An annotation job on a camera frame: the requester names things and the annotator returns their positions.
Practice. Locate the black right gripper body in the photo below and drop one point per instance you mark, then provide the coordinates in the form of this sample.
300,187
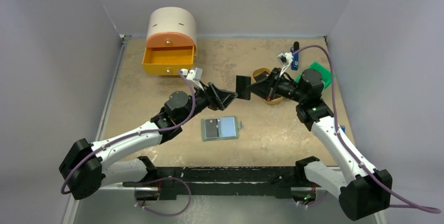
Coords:
273,87

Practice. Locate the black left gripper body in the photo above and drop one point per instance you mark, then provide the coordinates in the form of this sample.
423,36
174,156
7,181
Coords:
202,100

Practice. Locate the black card taken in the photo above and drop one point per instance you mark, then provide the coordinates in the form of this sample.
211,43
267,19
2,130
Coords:
211,128
242,82

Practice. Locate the green card holder wallet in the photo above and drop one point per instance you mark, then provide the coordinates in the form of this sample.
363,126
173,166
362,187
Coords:
228,127

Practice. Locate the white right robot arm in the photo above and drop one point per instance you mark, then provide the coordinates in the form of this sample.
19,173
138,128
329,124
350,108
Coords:
359,186

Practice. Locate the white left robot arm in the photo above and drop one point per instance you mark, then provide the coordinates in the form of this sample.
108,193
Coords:
85,166

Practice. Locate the tan oval tray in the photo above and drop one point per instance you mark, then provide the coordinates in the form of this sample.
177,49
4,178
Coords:
260,74

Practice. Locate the green plastic bin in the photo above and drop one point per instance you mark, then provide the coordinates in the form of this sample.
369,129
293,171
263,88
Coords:
325,73

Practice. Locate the blue lighter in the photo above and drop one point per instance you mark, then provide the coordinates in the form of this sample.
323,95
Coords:
295,61

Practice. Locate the yellow open drawer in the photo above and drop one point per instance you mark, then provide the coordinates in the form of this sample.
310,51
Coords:
168,60

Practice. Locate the white and orange drawer cabinet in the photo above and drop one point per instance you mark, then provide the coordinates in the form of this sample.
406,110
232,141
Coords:
171,27

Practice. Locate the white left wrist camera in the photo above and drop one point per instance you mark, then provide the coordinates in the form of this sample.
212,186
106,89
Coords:
194,75

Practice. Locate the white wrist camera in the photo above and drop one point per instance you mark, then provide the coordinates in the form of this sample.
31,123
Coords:
285,59
194,75

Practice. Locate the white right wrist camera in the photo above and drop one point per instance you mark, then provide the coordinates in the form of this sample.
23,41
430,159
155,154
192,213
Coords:
285,59

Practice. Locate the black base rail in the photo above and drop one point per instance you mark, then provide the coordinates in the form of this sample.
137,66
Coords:
281,182

